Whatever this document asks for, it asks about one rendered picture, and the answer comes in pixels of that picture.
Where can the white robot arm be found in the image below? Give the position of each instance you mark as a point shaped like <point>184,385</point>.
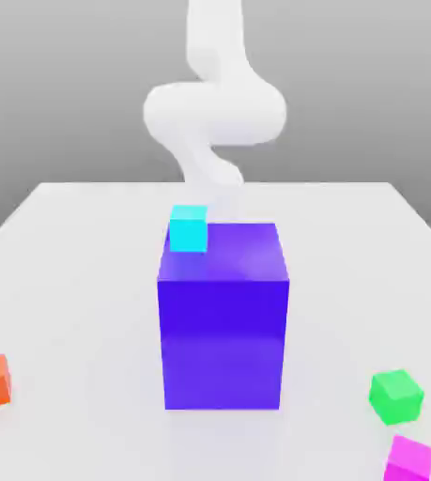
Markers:
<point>215,112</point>

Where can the small cyan cube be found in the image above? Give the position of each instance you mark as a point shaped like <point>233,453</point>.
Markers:
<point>188,231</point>

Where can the small green cube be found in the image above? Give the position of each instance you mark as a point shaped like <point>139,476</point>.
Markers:
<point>395,398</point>

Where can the small magenta cube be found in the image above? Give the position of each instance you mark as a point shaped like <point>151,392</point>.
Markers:
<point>408,460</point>

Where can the large purple box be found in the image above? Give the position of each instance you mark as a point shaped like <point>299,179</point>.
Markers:
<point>222,338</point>

